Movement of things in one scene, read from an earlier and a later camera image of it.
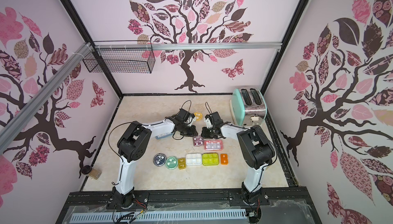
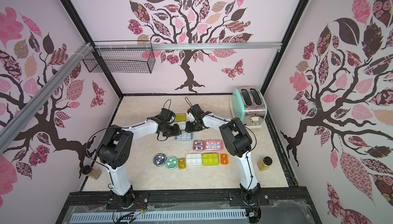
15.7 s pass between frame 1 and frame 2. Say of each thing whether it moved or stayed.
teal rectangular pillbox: moved
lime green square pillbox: stayed
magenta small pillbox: moved
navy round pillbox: stayed
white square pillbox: stayed
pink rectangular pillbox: stayed
